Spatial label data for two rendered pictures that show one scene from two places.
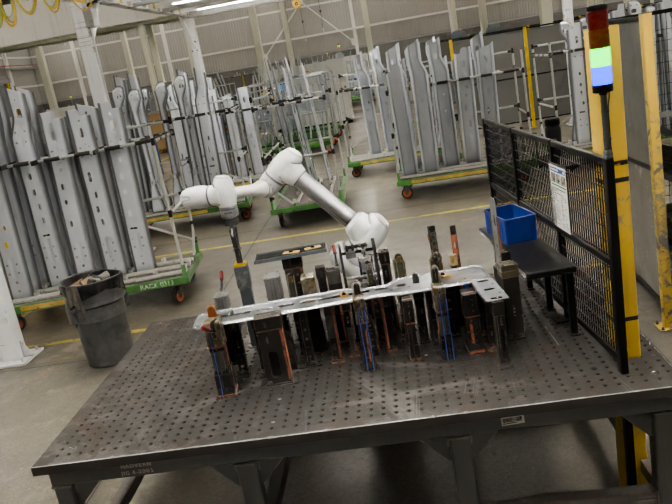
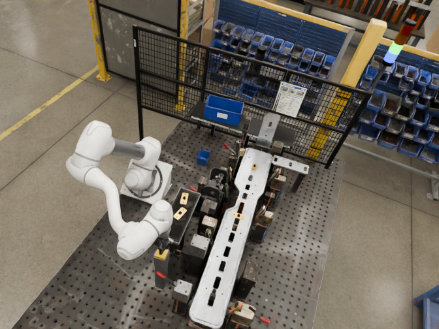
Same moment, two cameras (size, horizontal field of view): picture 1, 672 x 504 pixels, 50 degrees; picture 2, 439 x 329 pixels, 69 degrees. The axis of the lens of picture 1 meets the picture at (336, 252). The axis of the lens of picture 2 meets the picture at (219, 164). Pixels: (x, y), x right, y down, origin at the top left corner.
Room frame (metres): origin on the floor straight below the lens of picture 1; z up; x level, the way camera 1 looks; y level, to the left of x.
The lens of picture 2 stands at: (3.21, 1.23, 2.80)
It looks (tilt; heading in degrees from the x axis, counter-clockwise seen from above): 48 degrees down; 278
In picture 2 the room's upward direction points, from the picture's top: 12 degrees clockwise
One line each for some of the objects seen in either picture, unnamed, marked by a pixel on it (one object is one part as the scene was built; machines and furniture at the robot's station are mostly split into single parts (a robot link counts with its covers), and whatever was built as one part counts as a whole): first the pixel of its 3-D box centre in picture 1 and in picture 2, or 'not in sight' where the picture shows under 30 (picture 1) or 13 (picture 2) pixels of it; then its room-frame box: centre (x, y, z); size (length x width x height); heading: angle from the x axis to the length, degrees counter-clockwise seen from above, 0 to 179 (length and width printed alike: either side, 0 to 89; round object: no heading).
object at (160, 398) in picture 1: (352, 349); (216, 234); (3.30, 0.00, 0.68); 2.56 x 1.61 x 0.04; 84
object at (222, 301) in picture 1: (228, 328); (181, 298); (3.36, 0.59, 0.88); 0.11 x 0.10 x 0.36; 0
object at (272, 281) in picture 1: (279, 314); (196, 257); (3.36, 0.33, 0.90); 0.13 x 0.10 x 0.41; 0
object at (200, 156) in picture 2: not in sight; (203, 158); (3.63, -0.63, 0.74); 0.11 x 0.10 x 0.09; 90
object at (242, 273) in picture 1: (249, 305); (161, 270); (3.53, 0.49, 0.92); 0.08 x 0.08 x 0.44; 0
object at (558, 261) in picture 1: (522, 247); (243, 124); (3.39, -0.90, 1.01); 0.90 x 0.22 x 0.03; 0
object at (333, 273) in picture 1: (339, 304); (207, 219); (3.39, 0.03, 0.89); 0.13 x 0.11 x 0.38; 0
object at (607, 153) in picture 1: (602, 89); (387, 62); (2.55, -1.02, 1.79); 0.07 x 0.07 x 0.57
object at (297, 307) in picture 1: (340, 297); (238, 219); (3.19, 0.02, 1.00); 1.38 x 0.22 x 0.02; 90
